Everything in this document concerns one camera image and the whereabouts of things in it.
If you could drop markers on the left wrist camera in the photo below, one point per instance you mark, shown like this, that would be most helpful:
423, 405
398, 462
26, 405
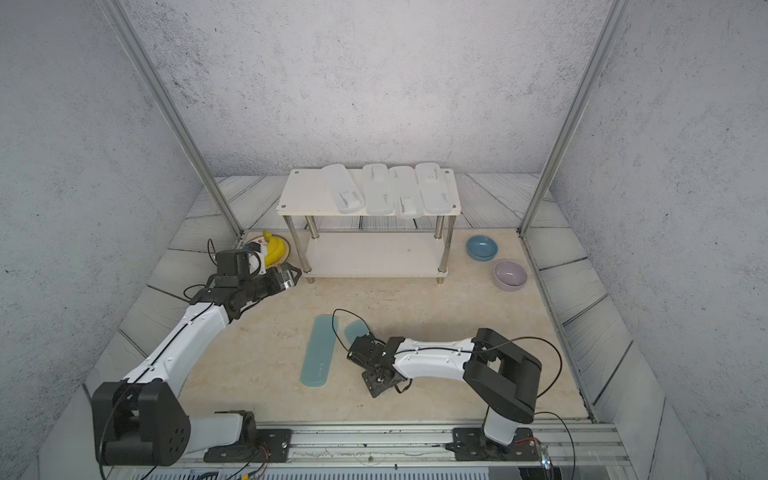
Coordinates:
241, 263

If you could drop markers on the teal pencil case with label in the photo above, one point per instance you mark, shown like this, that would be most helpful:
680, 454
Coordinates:
354, 330

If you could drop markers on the clear pencil case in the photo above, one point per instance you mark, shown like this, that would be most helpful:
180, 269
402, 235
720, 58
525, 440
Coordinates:
436, 196
377, 190
345, 193
406, 192

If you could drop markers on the left aluminium frame post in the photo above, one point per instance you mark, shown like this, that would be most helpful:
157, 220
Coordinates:
129, 40

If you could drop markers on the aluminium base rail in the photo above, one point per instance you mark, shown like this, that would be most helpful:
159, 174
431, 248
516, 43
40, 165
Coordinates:
573, 449

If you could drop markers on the purple ceramic bowl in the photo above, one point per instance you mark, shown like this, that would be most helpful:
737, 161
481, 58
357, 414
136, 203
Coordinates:
509, 276

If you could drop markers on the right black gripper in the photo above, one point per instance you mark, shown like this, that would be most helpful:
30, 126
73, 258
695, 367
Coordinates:
370, 382

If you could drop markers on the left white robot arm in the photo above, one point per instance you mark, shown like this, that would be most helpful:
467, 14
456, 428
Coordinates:
139, 420

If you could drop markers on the aluminium frame post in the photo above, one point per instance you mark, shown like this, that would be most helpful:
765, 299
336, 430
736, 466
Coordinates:
589, 79
129, 40

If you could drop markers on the white two-tier shelf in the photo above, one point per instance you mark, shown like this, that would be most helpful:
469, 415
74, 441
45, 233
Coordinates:
359, 244

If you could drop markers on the right aluminium frame post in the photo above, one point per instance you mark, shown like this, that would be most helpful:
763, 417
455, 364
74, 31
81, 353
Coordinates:
589, 79

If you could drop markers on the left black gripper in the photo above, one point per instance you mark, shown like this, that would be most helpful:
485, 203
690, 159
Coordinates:
276, 284

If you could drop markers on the blue ceramic bowl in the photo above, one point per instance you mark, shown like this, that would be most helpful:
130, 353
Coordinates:
481, 248

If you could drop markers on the yellow banana bunch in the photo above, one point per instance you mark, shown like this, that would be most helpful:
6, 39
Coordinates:
276, 248

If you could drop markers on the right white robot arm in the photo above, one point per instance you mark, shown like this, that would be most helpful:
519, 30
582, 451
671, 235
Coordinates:
504, 375

